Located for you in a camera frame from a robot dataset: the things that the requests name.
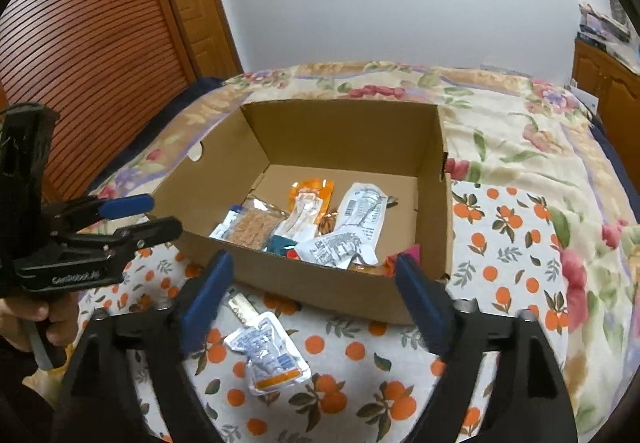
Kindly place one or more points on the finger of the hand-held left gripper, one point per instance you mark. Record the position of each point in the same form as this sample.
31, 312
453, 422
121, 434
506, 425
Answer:
155, 230
125, 206

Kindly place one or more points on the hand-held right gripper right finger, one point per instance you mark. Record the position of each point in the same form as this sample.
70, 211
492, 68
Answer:
425, 303

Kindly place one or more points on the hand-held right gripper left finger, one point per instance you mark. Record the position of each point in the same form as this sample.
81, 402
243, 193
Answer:
207, 298

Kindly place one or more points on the silver snack packet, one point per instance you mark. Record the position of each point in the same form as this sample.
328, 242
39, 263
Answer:
360, 208
335, 248

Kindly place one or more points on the orange and white snack packet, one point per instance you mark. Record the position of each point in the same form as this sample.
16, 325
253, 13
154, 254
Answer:
305, 203

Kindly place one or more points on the cardboard box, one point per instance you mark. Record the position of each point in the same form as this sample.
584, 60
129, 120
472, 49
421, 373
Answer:
320, 138

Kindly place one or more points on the person's left forearm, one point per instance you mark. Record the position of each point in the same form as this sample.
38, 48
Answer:
20, 398

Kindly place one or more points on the clear packet of tan snacks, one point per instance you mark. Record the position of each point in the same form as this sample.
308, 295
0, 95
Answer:
255, 225

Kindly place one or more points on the person's left hand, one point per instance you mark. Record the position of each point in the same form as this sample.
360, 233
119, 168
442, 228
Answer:
60, 318

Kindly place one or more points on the gold snack packet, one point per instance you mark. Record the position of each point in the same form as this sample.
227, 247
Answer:
242, 308

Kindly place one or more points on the pink snack packet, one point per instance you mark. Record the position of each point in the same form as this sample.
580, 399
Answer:
411, 254

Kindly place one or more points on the white and blue snack packet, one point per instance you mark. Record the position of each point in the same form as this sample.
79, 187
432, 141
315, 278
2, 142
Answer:
225, 225

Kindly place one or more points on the clear blue orange snack packet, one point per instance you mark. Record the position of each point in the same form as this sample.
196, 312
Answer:
267, 353

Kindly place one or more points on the teal snack packet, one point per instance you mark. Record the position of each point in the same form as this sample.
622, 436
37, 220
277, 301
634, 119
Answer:
280, 243

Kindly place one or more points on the orange fruit print bedsheet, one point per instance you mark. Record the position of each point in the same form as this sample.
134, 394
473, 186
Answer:
500, 243

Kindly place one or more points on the crumpled silver snack packet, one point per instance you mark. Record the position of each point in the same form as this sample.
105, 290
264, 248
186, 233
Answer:
335, 248

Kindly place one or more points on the brown snack packet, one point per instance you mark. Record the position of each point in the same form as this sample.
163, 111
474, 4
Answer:
327, 223

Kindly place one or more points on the louvered wooden wardrobe door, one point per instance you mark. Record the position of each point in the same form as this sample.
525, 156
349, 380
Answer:
100, 23

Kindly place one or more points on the floral blanket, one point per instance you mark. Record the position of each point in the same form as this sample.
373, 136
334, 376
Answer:
525, 138

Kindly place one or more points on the white paper sheet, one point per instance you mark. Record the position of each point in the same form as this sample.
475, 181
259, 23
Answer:
584, 95

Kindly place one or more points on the wooden cabinet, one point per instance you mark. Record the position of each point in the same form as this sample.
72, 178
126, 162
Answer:
615, 83

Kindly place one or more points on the clutter pile on cabinet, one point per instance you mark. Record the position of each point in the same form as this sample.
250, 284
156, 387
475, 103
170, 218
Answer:
600, 25

